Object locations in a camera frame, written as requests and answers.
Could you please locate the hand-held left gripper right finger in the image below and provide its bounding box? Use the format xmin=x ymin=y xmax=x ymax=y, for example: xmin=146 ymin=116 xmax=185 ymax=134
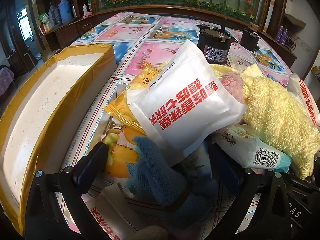
xmin=209 ymin=144 xmax=292 ymax=240

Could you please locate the white red small box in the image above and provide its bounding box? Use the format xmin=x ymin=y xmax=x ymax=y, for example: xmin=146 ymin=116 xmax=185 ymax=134
xmin=40 ymin=22 xmax=54 ymax=34

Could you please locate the pink fluffy cloth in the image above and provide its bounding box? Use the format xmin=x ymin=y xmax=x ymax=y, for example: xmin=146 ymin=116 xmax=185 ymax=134
xmin=219 ymin=72 xmax=247 ymax=104

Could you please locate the green packet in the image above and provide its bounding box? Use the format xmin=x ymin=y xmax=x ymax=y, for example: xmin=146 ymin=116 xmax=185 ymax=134
xmin=37 ymin=12 xmax=50 ymax=25

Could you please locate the black motor with label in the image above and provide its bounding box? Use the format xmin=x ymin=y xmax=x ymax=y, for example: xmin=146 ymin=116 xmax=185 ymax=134
xmin=196 ymin=20 xmax=239 ymax=65

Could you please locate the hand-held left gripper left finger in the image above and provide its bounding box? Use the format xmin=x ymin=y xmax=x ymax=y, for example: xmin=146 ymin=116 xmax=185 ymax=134
xmin=25 ymin=142 xmax=110 ymax=240

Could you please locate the yellow snack packet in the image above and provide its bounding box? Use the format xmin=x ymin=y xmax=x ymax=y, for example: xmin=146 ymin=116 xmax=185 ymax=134
xmin=103 ymin=61 xmax=163 ymax=137

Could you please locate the white pouch red print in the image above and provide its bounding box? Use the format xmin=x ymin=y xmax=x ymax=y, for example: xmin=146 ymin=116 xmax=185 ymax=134
xmin=126 ymin=39 xmax=248 ymax=159
xmin=64 ymin=182 xmax=160 ymax=240
xmin=286 ymin=73 xmax=320 ymax=128

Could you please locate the printed pink tablecloth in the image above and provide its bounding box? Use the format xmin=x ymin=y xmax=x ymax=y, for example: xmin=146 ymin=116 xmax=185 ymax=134
xmin=59 ymin=11 xmax=293 ymax=240

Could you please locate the cardboard box with yellow tape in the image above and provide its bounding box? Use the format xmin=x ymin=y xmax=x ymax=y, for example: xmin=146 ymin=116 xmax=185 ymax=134
xmin=0 ymin=43 xmax=118 ymax=234

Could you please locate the white tissue packet with barcode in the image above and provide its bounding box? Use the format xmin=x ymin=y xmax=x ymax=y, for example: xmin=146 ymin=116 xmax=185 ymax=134
xmin=215 ymin=125 xmax=293 ymax=173

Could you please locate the blue thermos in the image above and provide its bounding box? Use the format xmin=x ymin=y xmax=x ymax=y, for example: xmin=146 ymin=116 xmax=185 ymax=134
xmin=58 ymin=0 xmax=74 ymax=24

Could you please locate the dark wooden cabinet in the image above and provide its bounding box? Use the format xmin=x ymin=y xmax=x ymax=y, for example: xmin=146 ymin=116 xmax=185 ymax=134
xmin=37 ymin=0 xmax=298 ymax=63

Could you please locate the yellow towel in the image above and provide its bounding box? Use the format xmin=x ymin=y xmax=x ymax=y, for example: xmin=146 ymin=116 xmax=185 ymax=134
xmin=209 ymin=64 xmax=320 ymax=180

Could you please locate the brown rough ornament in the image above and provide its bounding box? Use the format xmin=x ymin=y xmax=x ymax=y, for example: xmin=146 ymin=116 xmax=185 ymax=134
xmin=285 ymin=14 xmax=307 ymax=30

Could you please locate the small white sachet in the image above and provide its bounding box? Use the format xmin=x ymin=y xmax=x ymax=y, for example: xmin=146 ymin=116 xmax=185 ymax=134
xmin=226 ymin=56 xmax=250 ymax=72

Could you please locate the grey blue bottle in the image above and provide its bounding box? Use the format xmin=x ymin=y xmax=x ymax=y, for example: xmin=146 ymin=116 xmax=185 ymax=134
xmin=47 ymin=5 xmax=62 ymax=27

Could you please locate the black motor with wooden spool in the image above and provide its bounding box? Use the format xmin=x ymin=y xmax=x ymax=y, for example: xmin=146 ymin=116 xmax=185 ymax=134
xmin=240 ymin=22 xmax=262 ymax=53

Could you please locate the chair with purple cloth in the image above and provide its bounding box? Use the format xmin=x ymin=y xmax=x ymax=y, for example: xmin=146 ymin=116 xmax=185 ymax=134
xmin=0 ymin=65 xmax=14 ymax=95

